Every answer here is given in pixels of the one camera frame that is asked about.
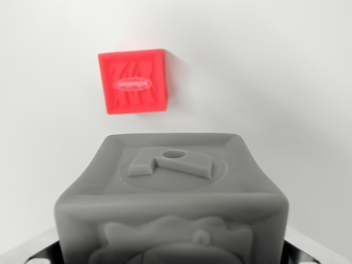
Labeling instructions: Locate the gripper left finger with black rubber pad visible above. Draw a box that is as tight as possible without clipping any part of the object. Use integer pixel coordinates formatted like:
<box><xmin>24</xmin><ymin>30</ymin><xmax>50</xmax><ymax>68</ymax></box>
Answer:
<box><xmin>0</xmin><ymin>227</ymin><xmax>63</xmax><ymax>264</ymax></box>

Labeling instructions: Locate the gripper right finger with black rubber pad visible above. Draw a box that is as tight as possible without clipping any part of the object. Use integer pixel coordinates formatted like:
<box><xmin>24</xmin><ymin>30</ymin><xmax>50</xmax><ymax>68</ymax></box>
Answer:
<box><xmin>284</xmin><ymin>227</ymin><xmax>352</xmax><ymax>264</ymax></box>

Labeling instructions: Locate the grey embossed toy cube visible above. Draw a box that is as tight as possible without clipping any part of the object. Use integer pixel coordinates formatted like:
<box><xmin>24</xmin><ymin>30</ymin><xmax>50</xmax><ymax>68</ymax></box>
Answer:
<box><xmin>53</xmin><ymin>133</ymin><xmax>290</xmax><ymax>264</ymax></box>

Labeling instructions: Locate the red embossed toy cube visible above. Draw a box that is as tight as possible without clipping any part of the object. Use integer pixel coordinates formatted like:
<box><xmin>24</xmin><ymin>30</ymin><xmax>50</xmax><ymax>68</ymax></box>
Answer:
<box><xmin>97</xmin><ymin>48</ymin><xmax>173</xmax><ymax>115</ymax></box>

